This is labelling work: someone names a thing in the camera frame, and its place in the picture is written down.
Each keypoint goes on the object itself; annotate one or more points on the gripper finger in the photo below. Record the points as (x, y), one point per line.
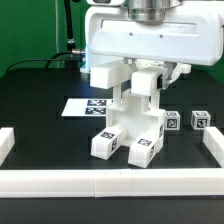
(131, 63)
(169, 74)

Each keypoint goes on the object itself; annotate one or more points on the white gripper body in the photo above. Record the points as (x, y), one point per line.
(191, 33)

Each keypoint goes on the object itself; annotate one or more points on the white chair seat part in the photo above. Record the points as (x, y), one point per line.
(134, 117)

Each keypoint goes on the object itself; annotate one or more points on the white chair back frame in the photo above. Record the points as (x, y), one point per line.
(146, 81)

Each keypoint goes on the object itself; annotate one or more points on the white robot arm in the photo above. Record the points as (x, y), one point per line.
(140, 11)

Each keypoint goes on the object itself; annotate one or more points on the white tagged cube left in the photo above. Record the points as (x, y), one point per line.
(172, 120)

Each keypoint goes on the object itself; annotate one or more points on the white tagged cube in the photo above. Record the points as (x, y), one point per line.
(172, 120)
(200, 120)

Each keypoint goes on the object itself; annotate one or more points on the white tagged cube right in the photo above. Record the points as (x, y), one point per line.
(200, 120)

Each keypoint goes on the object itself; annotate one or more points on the white marker base plate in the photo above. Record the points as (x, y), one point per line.
(84, 107)

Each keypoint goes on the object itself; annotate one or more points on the white right fence wall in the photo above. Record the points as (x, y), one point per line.
(213, 139)

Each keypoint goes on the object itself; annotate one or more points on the white fence wall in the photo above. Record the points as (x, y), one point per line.
(213, 139)
(7, 142)
(111, 183)

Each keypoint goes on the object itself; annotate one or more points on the white front fence wall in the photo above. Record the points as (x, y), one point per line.
(111, 183)

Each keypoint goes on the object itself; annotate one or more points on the white left fence wall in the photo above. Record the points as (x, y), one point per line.
(7, 142)

